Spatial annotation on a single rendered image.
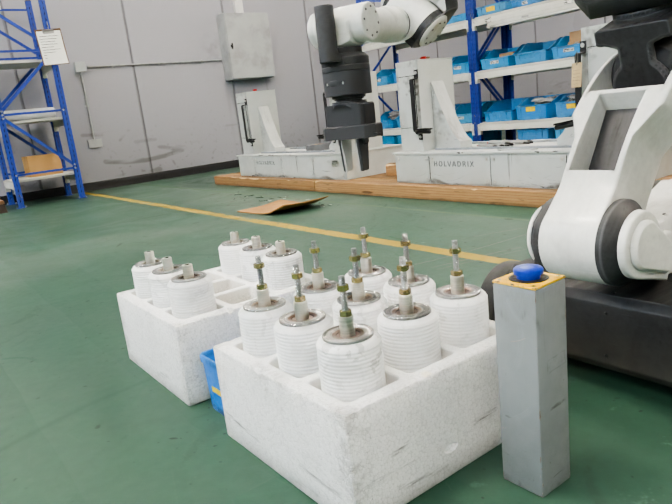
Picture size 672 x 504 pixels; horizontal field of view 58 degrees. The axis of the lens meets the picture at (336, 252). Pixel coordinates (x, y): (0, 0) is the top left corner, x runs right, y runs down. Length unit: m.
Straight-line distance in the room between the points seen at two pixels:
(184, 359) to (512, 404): 0.68
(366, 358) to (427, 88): 3.04
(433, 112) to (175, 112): 4.33
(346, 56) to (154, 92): 6.43
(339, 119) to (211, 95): 6.64
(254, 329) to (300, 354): 0.13
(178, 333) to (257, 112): 4.34
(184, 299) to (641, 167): 0.90
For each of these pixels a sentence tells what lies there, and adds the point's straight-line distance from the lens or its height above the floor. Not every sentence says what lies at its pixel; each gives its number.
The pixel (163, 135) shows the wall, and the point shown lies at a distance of 7.49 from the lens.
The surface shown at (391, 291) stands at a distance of 1.09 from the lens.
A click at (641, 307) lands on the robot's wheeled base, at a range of 1.17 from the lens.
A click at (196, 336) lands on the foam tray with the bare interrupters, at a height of 0.15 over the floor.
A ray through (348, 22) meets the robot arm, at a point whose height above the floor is 0.71.
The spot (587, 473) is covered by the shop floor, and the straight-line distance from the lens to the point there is 1.04.
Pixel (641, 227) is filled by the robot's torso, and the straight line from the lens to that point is 1.05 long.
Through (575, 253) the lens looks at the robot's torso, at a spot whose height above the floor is 0.30.
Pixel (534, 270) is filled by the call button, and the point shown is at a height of 0.33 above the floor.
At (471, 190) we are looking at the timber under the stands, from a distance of 3.35.
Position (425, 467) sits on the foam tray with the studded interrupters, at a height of 0.04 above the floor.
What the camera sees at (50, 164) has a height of 0.35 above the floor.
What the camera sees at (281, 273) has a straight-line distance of 1.42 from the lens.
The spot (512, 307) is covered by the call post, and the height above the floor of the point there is 0.28.
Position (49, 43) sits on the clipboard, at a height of 1.45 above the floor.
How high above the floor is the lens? 0.57
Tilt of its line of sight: 13 degrees down
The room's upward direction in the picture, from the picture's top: 7 degrees counter-clockwise
